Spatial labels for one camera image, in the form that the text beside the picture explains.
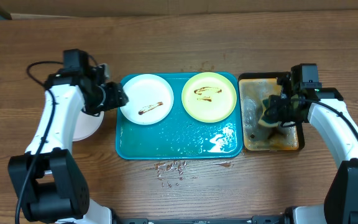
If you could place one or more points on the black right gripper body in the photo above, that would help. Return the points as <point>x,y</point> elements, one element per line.
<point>285,113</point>

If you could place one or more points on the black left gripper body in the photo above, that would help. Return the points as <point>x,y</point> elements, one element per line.
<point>104,98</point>

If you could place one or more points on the green yellow sponge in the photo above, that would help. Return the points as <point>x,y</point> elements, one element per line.
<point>265,119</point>

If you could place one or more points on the white plate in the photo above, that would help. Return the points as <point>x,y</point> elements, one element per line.
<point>150,97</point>
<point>87,125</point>

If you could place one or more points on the yellow plate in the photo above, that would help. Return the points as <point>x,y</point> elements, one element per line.
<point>209,97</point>

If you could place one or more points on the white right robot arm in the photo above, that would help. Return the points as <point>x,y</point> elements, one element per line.
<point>305,100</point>

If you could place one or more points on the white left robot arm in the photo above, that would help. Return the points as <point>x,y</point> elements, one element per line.
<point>49,185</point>

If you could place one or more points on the black baking tray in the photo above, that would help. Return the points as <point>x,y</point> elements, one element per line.
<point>253,88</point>

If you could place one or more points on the teal plastic tray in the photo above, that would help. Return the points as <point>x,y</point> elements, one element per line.
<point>178,135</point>

